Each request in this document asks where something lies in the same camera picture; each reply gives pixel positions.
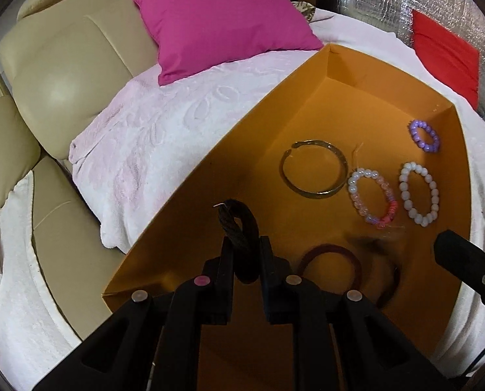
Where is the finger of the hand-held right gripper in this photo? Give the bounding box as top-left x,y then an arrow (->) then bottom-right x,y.
433,230 -> 485,323

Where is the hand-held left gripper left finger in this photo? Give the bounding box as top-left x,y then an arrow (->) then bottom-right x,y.
32,235 -> 237,391

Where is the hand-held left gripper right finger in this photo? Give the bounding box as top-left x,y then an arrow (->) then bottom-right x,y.
259,235 -> 457,391

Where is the black braided cord bracelet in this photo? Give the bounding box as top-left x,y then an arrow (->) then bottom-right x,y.
214,199 -> 261,285

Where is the maroon hair tie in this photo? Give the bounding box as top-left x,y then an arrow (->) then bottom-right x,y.
297,243 -> 362,292

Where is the white bead bracelet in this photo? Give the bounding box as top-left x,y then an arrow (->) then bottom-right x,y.
398,162 -> 440,226

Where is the silver metal bangle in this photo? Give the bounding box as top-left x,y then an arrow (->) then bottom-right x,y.
280,139 -> 348,200

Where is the clear and pink bead bracelet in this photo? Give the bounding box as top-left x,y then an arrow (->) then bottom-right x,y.
347,168 -> 399,229

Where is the purple bead bracelet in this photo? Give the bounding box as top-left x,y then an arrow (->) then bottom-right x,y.
408,119 -> 441,154

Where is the yellow cardboard box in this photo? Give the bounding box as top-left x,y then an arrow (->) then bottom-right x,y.
101,44 -> 471,391

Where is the white fluffy blanket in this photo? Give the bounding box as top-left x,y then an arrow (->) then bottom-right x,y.
69,8 -> 485,377

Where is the white towel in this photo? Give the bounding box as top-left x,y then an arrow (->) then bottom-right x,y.
0,170 -> 86,384

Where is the red cushion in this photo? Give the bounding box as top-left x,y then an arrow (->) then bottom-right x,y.
411,10 -> 480,110

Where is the beige leather sofa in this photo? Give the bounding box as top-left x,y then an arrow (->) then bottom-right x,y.
0,0 -> 165,343

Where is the magenta pillow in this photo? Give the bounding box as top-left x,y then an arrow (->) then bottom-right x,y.
119,0 -> 325,87

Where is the patterned cushion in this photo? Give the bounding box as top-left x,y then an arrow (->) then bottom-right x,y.
291,2 -> 319,23

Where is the silver foil insulation sheet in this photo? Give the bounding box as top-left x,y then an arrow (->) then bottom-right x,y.
315,0 -> 485,115

